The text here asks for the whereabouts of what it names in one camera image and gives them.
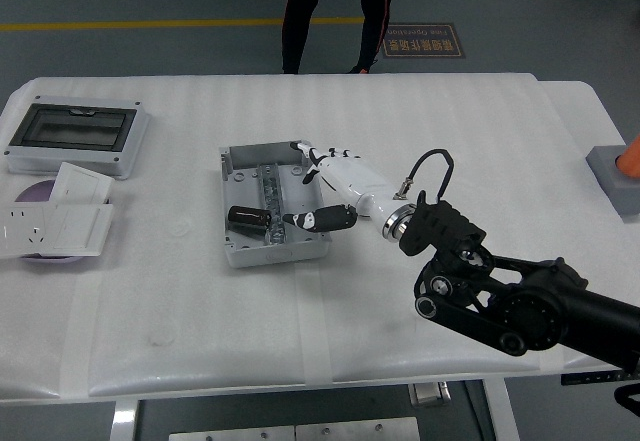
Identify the white foam mat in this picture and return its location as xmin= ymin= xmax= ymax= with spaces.
xmin=0 ymin=73 xmax=640 ymax=405

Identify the black cylindrical battery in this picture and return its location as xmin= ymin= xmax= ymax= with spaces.
xmin=227 ymin=204 xmax=274 ymax=238

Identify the white table leg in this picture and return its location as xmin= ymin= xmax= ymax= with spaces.
xmin=482 ymin=378 xmax=521 ymax=441
xmin=109 ymin=399 xmax=144 ymax=441

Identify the grey square block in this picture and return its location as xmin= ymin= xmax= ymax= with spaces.
xmin=585 ymin=144 xmax=640 ymax=223

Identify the metal mounting rail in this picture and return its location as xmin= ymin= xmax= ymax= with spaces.
xmin=256 ymin=162 xmax=290 ymax=246

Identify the purple round plate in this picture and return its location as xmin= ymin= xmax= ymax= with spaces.
xmin=13 ymin=179 xmax=86 ymax=266

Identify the metal table bracket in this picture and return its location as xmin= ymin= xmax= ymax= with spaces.
xmin=408 ymin=382 xmax=452 ymax=408

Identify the orange cone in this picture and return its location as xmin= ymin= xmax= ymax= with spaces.
xmin=615 ymin=133 xmax=640 ymax=178

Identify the white switch panel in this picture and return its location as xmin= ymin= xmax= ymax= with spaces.
xmin=42 ymin=203 xmax=115 ymax=257
xmin=48 ymin=161 xmax=114 ymax=206

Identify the robot right hand white shell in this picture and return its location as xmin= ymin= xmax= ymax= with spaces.
xmin=282 ymin=141 xmax=409 ymax=235

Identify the open grey junction box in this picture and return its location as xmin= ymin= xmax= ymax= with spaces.
xmin=218 ymin=138 xmax=333 ymax=269

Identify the grey metal base plate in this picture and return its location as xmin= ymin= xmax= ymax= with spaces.
xmin=168 ymin=425 xmax=296 ymax=441
xmin=294 ymin=416 xmax=421 ymax=441

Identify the brown floor sign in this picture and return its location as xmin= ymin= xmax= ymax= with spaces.
xmin=380 ymin=22 xmax=467 ymax=60

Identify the person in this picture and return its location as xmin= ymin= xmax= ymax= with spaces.
xmin=281 ymin=0 xmax=421 ymax=76

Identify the black table control panel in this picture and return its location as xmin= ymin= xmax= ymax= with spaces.
xmin=559 ymin=370 xmax=629 ymax=387

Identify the white wall socket panel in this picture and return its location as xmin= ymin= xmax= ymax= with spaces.
xmin=0 ymin=203 xmax=61 ymax=261

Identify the grey distribution box dark window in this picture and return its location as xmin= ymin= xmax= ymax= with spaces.
xmin=3 ymin=94 xmax=151 ymax=181

